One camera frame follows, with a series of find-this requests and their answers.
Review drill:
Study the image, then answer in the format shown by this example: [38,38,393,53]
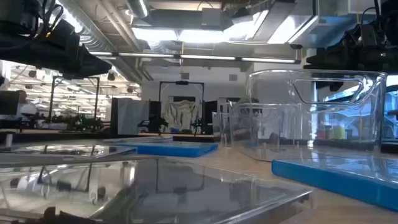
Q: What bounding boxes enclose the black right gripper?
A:
[303,24,398,74]

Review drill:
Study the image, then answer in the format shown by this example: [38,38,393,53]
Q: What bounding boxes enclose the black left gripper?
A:
[37,19,113,79]

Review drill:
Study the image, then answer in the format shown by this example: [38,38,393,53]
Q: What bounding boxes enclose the clear jewel case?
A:
[0,156,314,224]
[0,143,138,165]
[101,136,174,145]

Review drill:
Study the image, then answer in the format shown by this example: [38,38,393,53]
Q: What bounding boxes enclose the long linear ceiling light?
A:
[90,51,301,65]

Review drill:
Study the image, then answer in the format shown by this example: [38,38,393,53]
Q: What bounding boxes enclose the grey divider panel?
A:
[110,97,150,136]

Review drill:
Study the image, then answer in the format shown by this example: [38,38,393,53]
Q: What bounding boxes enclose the background wooden workbench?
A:
[0,128,215,143]

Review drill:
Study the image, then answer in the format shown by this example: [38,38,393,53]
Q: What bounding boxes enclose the black divider panel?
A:
[149,100,162,135]

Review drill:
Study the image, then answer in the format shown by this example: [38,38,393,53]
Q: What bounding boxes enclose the person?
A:
[16,90,39,118]

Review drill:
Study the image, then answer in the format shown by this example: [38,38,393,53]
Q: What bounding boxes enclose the yellow-green container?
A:
[332,125,346,141]

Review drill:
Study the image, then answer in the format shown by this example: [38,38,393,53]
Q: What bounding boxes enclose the large clear plastic bin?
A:
[245,68,388,163]

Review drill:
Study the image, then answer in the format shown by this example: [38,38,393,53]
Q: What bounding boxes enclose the black computer monitor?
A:
[0,90,20,116]

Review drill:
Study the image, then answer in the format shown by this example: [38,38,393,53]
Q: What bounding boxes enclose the beige hanging cloth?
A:
[163,98,201,131]

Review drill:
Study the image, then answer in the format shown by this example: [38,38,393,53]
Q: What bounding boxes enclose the small clear plastic bin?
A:
[212,101,304,147]

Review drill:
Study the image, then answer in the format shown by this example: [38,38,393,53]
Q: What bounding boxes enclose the rectangular metal ceiling duct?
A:
[267,0,379,47]

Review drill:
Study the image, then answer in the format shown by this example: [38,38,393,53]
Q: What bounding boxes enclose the round silver air duct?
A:
[126,0,150,19]

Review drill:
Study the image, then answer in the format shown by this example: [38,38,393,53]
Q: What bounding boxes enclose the yellow hanging cord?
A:
[179,40,186,75]

